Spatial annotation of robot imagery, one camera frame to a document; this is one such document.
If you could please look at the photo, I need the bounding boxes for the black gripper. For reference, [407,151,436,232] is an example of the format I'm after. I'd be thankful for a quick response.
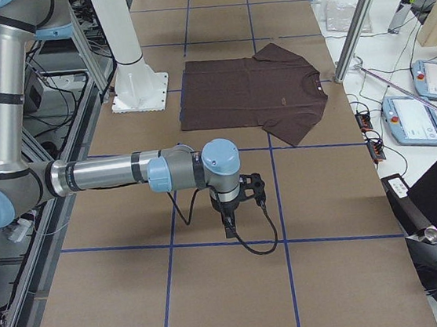
[210,195,241,239]

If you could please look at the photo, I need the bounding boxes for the dark brown t-shirt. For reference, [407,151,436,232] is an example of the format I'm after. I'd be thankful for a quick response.
[180,43,328,146]

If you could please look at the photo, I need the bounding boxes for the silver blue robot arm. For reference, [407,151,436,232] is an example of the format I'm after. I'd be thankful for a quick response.
[0,0,245,238]

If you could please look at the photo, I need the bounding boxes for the orange black connector board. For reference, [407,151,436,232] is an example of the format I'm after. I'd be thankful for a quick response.
[355,111,386,165]

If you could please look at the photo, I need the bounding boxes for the black box white label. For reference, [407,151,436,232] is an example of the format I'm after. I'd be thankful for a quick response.
[381,174,432,236]

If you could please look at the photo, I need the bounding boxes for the silver metal cup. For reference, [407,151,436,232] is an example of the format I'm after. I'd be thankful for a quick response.
[416,227,437,245]

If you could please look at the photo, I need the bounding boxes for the near blue teach pendant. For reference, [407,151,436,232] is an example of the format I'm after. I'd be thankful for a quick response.
[382,96,437,147]

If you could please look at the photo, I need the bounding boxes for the grey power adapter box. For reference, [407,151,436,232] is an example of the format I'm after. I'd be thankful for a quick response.
[24,76,44,113]

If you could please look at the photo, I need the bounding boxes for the clear plastic tray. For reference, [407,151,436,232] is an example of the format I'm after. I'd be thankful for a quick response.
[311,0,358,38]

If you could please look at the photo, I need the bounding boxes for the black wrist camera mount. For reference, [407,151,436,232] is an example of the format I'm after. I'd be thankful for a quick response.
[239,173,267,207]

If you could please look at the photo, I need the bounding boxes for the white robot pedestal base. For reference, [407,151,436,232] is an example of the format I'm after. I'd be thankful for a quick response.
[91,0,169,113]

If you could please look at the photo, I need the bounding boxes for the aluminium side frame rail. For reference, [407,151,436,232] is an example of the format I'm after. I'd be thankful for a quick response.
[0,2,147,327]

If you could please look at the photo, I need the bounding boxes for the aluminium frame post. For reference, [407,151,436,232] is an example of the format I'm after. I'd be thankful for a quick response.
[334,0,373,83]

